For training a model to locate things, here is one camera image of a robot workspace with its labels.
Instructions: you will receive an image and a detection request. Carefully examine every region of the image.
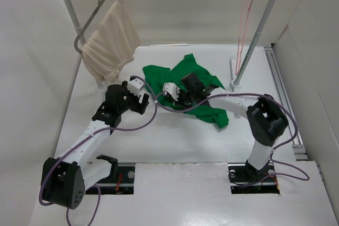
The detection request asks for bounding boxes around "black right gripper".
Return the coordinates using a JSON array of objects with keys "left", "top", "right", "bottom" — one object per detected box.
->
[{"left": 172, "top": 88, "right": 196, "bottom": 112}]

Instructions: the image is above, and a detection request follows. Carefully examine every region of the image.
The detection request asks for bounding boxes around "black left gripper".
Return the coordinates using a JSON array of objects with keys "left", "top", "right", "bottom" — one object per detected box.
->
[{"left": 118, "top": 82, "right": 148, "bottom": 114}]

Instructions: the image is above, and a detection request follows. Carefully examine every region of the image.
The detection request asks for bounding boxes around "green t shirt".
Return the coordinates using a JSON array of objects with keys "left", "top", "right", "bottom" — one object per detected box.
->
[{"left": 142, "top": 53, "right": 229, "bottom": 130}]

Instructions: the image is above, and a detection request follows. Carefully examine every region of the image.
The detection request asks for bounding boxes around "pink wire hanger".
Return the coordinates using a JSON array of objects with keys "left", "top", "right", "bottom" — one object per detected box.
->
[{"left": 235, "top": 0, "right": 254, "bottom": 76}]

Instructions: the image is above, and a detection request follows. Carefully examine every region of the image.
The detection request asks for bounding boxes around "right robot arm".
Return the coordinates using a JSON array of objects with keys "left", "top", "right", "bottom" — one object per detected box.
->
[{"left": 163, "top": 73, "right": 288, "bottom": 182}]

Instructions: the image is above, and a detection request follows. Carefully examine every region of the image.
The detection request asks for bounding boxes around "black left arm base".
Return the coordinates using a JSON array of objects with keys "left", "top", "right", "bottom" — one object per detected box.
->
[{"left": 97, "top": 163, "right": 136, "bottom": 195}]

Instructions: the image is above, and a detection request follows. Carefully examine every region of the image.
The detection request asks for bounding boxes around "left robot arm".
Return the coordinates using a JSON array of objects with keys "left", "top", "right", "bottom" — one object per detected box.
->
[{"left": 39, "top": 78, "right": 149, "bottom": 210}]

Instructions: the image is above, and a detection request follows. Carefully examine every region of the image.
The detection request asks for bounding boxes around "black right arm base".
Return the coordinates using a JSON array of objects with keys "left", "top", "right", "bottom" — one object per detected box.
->
[{"left": 228, "top": 162, "right": 280, "bottom": 194}]

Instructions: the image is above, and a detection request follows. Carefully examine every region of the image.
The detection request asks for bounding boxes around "beige cloth on hanger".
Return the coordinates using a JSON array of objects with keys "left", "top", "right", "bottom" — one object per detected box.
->
[{"left": 80, "top": 0, "right": 141, "bottom": 83}]

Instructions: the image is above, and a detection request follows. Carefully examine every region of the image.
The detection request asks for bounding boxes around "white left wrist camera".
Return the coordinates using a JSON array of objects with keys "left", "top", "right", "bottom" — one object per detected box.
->
[{"left": 127, "top": 76, "right": 145, "bottom": 97}]

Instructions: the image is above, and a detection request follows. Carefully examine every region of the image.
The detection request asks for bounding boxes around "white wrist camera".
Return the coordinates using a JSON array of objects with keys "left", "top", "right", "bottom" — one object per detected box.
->
[
  {"left": 127, "top": 76, "right": 145, "bottom": 97},
  {"left": 162, "top": 83, "right": 180, "bottom": 102}
]

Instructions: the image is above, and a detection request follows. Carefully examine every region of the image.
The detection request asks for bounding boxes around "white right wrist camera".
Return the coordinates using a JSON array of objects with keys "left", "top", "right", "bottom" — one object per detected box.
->
[{"left": 162, "top": 83, "right": 180, "bottom": 102}]

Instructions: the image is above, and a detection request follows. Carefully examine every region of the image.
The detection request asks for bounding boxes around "aluminium rail right side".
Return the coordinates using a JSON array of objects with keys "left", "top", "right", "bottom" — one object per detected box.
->
[{"left": 264, "top": 46, "right": 309, "bottom": 161}]

